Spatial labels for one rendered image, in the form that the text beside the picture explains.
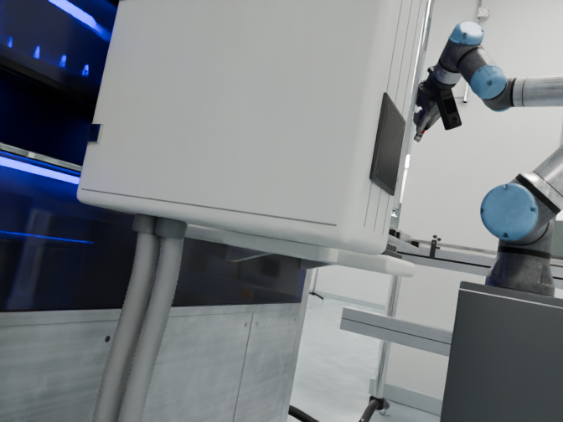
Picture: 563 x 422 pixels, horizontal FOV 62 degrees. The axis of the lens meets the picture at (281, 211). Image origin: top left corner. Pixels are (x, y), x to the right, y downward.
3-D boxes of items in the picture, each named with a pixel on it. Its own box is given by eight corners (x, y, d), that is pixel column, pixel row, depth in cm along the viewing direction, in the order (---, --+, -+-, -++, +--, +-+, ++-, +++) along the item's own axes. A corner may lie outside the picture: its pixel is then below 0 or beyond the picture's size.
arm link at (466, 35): (467, 42, 112) (449, 20, 116) (448, 77, 121) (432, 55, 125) (493, 38, 114) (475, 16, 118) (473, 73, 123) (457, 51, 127)
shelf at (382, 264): (143, 229, 88) (147, 213, 88) (226, 244, 113) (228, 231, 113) (375, 272, 67) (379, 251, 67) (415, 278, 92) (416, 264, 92)
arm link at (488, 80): (516, 90, 116) (493, 60, 121) (504, 72, 108) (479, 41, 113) (488, 110, 120) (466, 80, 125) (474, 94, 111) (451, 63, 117)
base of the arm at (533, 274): (550, 296, 117) (555, 257, 118) (557, 297, 103) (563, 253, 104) (485, 285, 123) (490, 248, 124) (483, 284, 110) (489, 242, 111)
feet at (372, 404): (349, 434, 219) (354, 403, 221) (379, 411, 263) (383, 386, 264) (366, 440, 216) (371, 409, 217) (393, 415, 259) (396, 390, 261)
